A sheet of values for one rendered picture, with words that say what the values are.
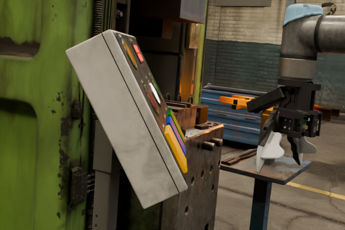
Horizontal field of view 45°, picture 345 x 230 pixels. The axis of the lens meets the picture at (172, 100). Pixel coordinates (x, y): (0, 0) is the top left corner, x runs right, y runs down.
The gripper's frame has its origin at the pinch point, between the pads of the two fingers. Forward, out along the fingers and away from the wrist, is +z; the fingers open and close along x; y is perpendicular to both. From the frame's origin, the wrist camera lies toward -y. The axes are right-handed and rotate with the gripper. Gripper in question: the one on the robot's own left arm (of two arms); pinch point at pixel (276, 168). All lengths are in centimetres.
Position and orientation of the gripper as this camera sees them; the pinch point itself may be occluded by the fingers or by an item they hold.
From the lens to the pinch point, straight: 96.9
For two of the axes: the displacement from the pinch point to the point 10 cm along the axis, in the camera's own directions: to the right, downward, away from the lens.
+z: -0.8, 9.9, 1.2
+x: 7.8, -0.1, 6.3
